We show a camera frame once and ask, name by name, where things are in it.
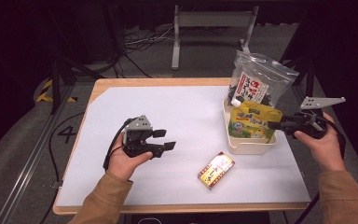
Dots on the clear bag of dried seaweed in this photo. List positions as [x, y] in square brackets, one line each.
[261, 74]

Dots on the yellow and black hazard tape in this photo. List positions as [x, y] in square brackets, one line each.
[45, 93]

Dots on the yellow spouted sauce pouch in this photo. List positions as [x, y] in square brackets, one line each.
[253, 123]

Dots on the white metal stand frame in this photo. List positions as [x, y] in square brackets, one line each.
[213, 19]

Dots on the white table mat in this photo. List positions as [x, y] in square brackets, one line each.
[174, 102]

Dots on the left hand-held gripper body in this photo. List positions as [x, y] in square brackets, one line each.
[135, 137]

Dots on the small red and yellow box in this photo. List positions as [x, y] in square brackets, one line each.
[216, 171]

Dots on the white plastic container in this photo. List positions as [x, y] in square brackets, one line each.
[245, 147]

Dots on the person's left hand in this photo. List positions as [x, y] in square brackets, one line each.
[122, 166]

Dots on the person's right hand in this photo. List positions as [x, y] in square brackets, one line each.
[326, 151]

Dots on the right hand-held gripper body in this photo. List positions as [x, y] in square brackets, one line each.
[310, 124]

